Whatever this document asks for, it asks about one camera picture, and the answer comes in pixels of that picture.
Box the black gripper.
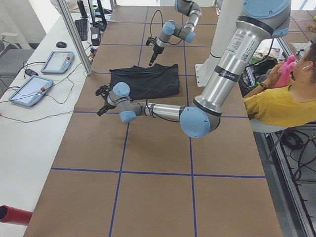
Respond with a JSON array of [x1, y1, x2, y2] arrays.
[[149, 44, 164, 66], [97, 98, 116, 116]]

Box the black printed t-shirt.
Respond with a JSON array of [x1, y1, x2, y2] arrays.
[[110, 64, 180, 100]]

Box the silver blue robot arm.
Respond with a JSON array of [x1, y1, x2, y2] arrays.
[[98, 0, 291, 138], [146, 0, 202, 66]]

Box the person's hand on plush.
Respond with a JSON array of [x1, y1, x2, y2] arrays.
[[264, 61, 284, 87]]

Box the upper teach pendant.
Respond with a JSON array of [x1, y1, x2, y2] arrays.
[[41, 51, 74, 74]]

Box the teach pendant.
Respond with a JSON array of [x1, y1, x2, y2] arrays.
[[8, 75, 54, 107], [41, 51, 74, 74]]

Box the blue tape grid lines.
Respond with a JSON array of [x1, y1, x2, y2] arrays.
[[49, 4, 316, 237]]

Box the black computer mouse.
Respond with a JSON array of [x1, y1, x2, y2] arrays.
[[56, 41, 67, 48]]

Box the lower teach pendant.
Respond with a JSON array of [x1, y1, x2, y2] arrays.
[[8, 75, 54, 107]]

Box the black keyboard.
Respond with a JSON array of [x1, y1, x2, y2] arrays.
[[74, 19, 88, 41]]

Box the pink plush toy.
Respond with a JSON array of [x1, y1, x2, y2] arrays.
[[271, 55, 296, 88]]

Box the red cylinder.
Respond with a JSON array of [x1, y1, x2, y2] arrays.
[[0, 205, 33, 226]]

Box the person in yellow shirt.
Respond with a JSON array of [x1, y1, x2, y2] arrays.
[[243, 43, 316, 128]]

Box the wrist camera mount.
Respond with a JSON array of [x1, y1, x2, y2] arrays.
[[95, 83, 114, 99], [146, 37, 157, 46]]

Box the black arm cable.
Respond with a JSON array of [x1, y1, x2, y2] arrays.
[[144, 98, 183, 122], [149, 9, 183, 46]]

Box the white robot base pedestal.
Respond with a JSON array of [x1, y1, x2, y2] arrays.
[[194, 0, 242, 87]]

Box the aluminium frame post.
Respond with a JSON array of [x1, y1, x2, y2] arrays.
[[57, 0, 92, 76]]

